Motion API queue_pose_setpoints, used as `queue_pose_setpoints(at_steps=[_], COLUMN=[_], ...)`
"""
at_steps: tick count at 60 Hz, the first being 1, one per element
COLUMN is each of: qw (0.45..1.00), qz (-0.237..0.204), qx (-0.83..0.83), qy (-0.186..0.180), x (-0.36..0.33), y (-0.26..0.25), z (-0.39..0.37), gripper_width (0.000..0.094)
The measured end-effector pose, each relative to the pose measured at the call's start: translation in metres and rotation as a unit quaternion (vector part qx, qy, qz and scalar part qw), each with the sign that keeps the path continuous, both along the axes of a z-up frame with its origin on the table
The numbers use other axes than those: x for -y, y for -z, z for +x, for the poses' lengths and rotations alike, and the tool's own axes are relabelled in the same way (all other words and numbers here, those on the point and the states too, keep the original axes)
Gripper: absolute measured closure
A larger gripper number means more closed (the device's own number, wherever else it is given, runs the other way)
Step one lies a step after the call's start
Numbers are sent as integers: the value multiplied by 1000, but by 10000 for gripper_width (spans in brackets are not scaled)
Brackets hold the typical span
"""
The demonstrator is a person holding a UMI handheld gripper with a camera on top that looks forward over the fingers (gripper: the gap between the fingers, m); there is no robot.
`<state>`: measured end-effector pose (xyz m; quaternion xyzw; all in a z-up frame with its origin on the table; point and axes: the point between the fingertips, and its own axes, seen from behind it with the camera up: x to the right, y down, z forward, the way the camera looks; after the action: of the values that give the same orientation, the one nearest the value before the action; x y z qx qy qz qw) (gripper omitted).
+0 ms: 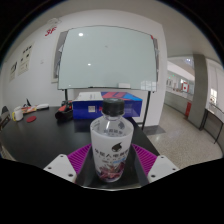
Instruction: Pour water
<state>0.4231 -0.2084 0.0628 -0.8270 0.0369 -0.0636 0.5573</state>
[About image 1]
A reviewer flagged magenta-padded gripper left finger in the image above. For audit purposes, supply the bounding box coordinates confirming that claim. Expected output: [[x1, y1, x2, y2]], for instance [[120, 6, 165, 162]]
[[43, 143, 101, 188]]

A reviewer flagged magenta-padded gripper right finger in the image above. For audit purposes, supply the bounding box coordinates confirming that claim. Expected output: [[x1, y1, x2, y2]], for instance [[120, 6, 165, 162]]
[[124, 143, 181, 188]]

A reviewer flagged clear black-capped drink bottle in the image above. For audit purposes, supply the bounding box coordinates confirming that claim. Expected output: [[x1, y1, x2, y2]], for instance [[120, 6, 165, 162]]
[[89, 98, 135, 183]]

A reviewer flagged black and red power tool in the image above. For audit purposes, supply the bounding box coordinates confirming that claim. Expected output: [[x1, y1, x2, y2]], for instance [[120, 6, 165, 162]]
[[54, 99, 74, 122]]

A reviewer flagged flat round red coaster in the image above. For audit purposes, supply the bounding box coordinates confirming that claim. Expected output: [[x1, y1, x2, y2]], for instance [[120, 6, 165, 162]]
[[25, 115, 37, 124]]

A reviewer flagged red floor-standing cabinet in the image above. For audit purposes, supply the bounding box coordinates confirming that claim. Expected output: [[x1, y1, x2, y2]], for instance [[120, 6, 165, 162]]
[[184, 101, 193, 118]]

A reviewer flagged wooden chair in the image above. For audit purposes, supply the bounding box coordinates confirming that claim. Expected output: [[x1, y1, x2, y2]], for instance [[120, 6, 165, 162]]
[[0, 113, 11, 131]]

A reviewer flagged blue cardboard box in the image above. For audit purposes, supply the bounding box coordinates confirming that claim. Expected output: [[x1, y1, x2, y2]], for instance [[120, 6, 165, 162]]
[[71, 91, 144, 121]]

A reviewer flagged black jacket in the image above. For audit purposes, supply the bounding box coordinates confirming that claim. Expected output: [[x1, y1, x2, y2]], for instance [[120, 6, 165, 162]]
[[1, 105, 11, 116]]

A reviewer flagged grey pinboard with papers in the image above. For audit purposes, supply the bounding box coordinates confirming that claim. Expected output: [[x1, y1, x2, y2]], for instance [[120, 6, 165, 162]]
[[51, 31, 68, 84]]

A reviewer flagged whiteboard on black stand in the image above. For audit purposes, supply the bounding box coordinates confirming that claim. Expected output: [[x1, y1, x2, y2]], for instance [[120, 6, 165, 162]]
[[57, 25, 159, 131]]

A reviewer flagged red floor number sign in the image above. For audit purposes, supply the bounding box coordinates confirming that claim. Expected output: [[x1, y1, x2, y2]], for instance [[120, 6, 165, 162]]
[[44, 27, 59, 37]]

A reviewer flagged small white wall poster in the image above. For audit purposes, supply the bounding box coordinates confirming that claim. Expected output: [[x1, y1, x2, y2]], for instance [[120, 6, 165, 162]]
[[8, 61, 19, 83]]

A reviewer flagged large white wall poster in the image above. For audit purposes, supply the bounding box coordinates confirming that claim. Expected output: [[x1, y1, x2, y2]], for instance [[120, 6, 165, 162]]
[[17, 42, 36, 77]]

